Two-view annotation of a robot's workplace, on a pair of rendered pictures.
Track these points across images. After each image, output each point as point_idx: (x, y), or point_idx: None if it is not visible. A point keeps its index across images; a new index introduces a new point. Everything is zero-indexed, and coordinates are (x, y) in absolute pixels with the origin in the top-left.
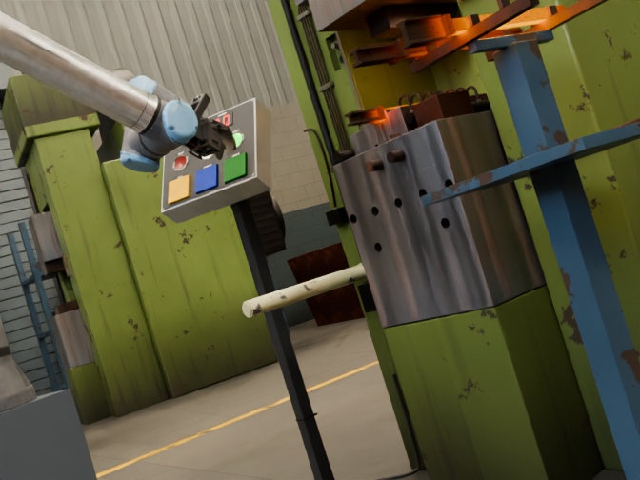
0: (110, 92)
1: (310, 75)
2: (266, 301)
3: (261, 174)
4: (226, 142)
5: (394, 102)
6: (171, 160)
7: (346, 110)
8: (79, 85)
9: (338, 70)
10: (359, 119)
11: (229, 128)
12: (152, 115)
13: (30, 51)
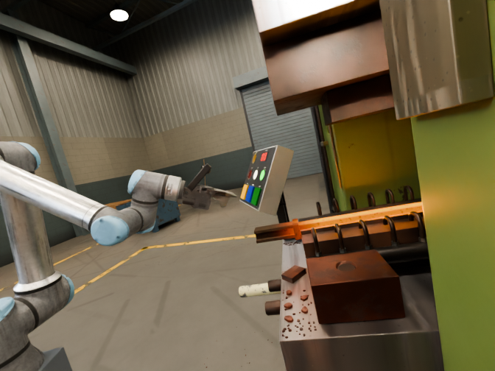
0: (59, 215)
1: (317, 129)
2: (250, 292)
3: (264, 207)
4: (219, 199)
5: (390, 165)
6: (249, 170)
7: (334, 169)
8: (43, 210)
9: (328, 134)
10: (267, 236)
11: (217, 191)
12: (88, 229)
13: (10, 193)
